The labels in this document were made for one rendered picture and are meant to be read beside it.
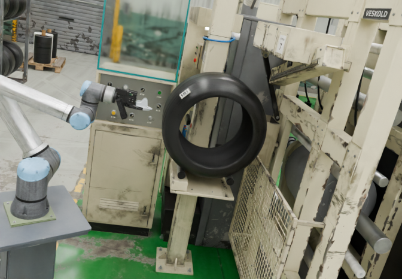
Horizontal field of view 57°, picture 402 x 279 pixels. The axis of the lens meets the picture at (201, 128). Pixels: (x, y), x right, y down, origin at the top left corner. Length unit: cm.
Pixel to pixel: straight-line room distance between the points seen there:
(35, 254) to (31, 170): 47
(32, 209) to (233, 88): 119
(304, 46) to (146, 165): 155
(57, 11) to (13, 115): 948
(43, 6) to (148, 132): 921
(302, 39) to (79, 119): 111
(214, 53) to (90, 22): 925
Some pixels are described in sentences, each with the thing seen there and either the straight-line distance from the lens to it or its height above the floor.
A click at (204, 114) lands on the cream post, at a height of 117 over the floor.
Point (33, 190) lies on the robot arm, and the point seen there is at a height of 77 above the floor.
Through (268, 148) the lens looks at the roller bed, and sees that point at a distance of 241.
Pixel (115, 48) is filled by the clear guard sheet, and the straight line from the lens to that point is 261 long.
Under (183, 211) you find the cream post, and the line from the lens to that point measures 260.
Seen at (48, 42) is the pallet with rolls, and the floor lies 59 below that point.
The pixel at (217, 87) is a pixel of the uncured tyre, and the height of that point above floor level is 143.
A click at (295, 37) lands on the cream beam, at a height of 174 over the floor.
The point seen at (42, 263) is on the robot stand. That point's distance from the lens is 229.
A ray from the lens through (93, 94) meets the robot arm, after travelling 200.
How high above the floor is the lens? 177
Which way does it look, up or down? 17 degrees down
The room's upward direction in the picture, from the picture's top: 11 degrees clockwise
